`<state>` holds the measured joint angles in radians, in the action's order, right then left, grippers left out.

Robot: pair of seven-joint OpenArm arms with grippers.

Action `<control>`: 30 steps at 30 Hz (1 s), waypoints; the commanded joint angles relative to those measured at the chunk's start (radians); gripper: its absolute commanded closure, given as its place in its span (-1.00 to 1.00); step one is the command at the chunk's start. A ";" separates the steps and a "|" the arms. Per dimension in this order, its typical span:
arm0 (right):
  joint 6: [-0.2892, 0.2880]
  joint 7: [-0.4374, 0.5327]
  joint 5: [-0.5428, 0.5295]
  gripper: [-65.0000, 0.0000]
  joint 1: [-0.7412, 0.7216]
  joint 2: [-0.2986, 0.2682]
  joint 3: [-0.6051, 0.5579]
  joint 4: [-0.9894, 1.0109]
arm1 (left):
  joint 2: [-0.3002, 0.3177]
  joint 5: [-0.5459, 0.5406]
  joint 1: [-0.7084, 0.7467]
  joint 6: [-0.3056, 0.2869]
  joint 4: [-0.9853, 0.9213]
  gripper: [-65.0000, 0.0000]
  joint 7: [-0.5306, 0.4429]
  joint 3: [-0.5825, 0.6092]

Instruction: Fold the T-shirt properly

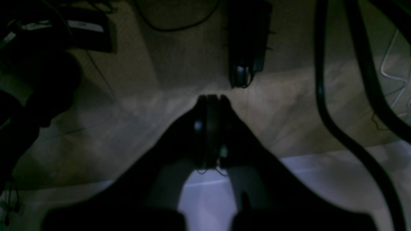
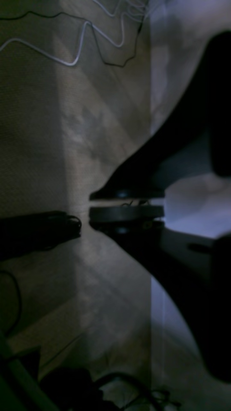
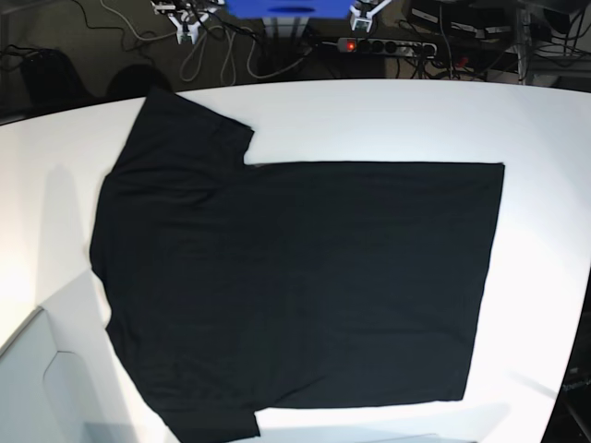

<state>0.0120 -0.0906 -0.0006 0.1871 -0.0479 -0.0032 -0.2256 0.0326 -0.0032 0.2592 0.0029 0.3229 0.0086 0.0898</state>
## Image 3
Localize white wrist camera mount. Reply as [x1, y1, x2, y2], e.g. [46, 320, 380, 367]
[349, 0, 391, 33]
[151, 0, 210, 44]

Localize white wrist camera left mount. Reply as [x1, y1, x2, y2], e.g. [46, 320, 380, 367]
[349, 0, 391, 33]

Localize blue plastic box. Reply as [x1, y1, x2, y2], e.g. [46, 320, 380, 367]
[226, 0, 354, 19]

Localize grey coiled cable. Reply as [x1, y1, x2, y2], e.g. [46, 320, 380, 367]
[178, 23, 315, 83]

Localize white wrist camera right mount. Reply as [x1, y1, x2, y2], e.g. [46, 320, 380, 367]
[151, 0, 210, 44]

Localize black T-shirt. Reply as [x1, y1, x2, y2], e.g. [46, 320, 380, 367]
[90, 90, 504, 442]

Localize black power strip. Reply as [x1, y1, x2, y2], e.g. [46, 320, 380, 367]
[336, 38, 438, 59]

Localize black office chair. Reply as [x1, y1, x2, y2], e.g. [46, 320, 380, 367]
[1, 44, 96, 126]

